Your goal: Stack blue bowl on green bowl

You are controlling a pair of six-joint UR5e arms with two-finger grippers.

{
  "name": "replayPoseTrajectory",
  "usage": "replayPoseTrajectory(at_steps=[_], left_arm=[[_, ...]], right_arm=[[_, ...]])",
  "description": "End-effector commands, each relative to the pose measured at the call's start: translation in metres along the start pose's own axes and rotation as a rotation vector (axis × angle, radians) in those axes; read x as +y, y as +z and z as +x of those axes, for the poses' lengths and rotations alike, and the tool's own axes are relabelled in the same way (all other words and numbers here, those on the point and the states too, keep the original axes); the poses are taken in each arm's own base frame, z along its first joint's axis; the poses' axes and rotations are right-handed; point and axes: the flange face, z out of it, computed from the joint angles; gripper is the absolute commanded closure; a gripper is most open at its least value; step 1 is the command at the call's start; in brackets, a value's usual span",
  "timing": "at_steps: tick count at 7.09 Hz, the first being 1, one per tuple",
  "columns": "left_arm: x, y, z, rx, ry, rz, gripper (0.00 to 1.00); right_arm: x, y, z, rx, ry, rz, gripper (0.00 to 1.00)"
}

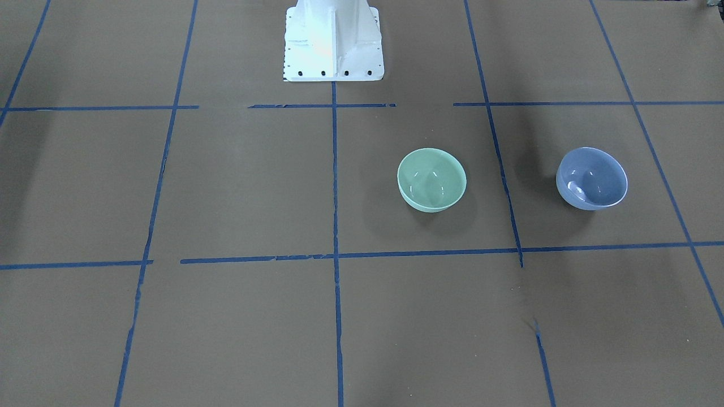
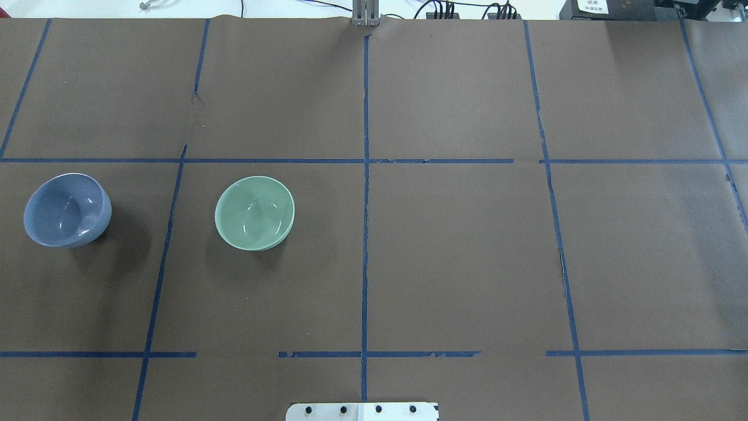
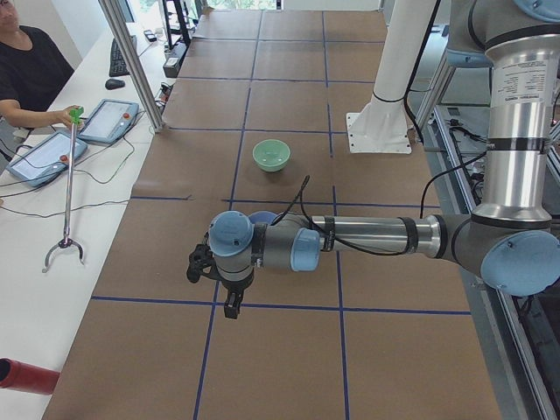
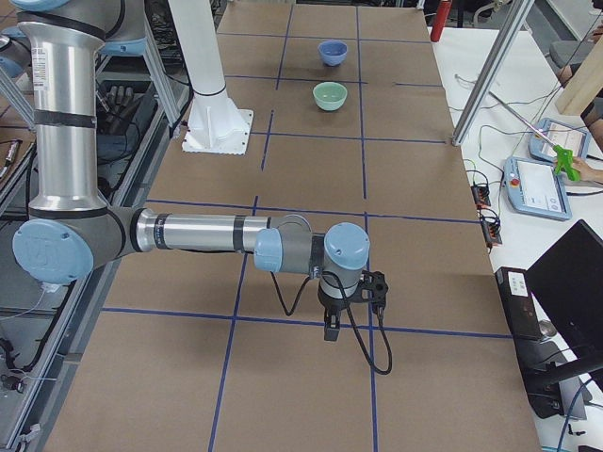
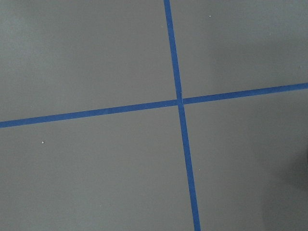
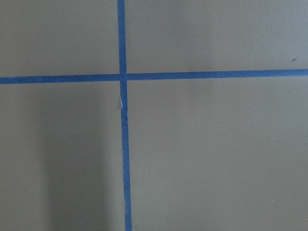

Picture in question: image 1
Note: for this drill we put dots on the blue bowl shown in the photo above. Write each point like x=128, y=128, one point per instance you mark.
x=591, y=179

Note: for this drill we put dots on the green bowl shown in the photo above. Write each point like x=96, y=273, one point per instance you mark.
x=431, y=180

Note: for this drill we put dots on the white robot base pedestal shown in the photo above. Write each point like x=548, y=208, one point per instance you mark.
x=333, y=41

